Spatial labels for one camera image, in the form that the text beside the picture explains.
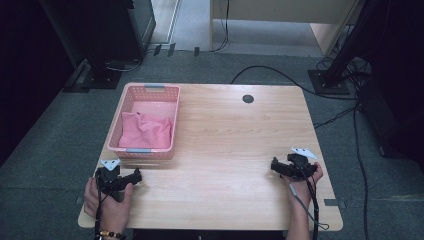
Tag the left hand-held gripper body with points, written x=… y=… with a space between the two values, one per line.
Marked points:
x=108 y=178

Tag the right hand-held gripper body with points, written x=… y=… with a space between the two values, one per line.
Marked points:
x=300 y=165

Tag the pink cloth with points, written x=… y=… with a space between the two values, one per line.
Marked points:
x=145 y=131

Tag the pink plastic basket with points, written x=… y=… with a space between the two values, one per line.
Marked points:
x=133 y=100

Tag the person's right hand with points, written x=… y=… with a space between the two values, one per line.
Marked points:
x=301 y=188

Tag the person's left hand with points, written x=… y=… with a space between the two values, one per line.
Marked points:
x=111 y=210

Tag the round grey table grommet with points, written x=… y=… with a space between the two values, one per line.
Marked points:
x=248 y=99

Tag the black metal stand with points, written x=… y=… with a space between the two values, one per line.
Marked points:
x=333 y=78

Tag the black equipment box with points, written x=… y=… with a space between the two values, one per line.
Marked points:
x=390 y=116

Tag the light wooden desk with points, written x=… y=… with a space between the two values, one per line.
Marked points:
x=283 y=10

